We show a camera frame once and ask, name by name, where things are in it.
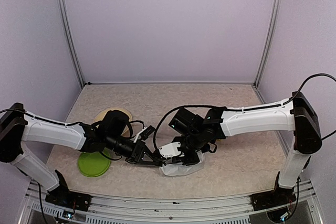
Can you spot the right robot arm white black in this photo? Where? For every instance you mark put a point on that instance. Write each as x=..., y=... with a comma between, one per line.
x=200, y=124

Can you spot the green plate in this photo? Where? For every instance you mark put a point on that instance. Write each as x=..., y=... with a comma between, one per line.
x=93, y=164

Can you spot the aluminium frame post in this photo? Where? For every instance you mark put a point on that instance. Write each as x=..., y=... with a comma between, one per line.
x=70, y=42
x=267, y=46

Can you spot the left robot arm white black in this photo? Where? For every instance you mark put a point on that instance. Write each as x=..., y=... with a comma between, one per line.
x=19, y=126

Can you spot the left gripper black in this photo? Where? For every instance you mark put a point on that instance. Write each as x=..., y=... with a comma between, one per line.
x=139, y=149

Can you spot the beige plate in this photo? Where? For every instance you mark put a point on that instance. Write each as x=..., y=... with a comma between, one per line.
x=100, y=116

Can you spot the right aluminium frame post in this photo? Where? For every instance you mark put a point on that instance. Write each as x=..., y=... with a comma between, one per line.
x=267, y=46

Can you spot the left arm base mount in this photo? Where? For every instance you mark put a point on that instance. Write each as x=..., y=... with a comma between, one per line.
x=69, y=199

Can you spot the white drawstring pouch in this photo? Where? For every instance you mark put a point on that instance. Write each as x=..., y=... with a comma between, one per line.
x=171, y=169

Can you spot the left aluminium frame post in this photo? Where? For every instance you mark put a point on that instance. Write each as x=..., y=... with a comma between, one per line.
x=70, y=42

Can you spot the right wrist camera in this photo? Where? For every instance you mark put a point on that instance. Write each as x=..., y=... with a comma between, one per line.
x=171, y=150

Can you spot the front aluminium rail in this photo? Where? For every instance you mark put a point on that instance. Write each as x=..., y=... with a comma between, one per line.
x=115, y=209

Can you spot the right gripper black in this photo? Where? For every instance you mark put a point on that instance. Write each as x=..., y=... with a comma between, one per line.
x=193, y=160

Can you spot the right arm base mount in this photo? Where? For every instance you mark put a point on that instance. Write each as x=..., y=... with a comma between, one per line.
x=272, y=198

